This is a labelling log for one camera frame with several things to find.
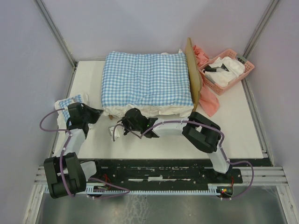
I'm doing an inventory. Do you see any small blue checkered pillow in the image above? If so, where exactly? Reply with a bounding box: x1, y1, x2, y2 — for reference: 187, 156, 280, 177
54, 93, 90, 129

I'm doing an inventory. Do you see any blue checkered mattress cushion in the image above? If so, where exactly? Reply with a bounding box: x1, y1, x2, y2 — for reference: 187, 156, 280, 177
100, 49, 195, 119

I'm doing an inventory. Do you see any wooden pet bed frame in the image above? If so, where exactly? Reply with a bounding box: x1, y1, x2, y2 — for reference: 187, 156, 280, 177
107, 37, 204, 121

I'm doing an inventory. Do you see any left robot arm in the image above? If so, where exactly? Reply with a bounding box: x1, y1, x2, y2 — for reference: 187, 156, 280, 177
40, 102, 103, 199

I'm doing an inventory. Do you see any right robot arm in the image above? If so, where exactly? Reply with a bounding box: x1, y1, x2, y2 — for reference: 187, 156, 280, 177
112, 108, 231, 182

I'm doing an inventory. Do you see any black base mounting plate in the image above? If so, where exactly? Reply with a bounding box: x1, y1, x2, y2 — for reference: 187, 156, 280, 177
88, 158, 242, 187

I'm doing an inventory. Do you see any pink crumpled cloth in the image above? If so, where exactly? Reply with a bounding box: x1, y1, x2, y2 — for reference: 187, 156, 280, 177
192, 45, 220, 117

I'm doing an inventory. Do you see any black white object in basket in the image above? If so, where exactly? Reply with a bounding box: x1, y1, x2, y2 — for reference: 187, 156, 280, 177
204, 64, 229, 72

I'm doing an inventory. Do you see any pink plastic basket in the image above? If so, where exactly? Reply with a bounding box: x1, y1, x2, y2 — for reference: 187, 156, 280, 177
199, 49, 255, 96

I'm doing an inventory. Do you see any white cloth in basket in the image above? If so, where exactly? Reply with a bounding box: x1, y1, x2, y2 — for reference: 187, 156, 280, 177
203, 56, 245, 88

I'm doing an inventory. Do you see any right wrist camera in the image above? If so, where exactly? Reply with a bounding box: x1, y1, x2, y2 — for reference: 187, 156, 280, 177
108, 125, 124, 141

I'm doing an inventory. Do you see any left aluminium corner post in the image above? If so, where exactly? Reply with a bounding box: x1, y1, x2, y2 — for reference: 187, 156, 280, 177
34, 0, 77, 68

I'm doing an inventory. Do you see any aluminium corner post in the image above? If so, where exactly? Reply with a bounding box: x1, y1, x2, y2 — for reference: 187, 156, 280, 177
242, 0, 281, 59
34, 0, 77, 68

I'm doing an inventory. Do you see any white slotted cable duct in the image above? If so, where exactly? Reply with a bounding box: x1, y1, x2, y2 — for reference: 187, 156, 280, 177
45, 183, 234, 196

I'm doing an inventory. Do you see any right aluminium corner post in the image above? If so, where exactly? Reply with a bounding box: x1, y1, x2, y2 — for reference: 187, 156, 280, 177
242, 0, 281, 59

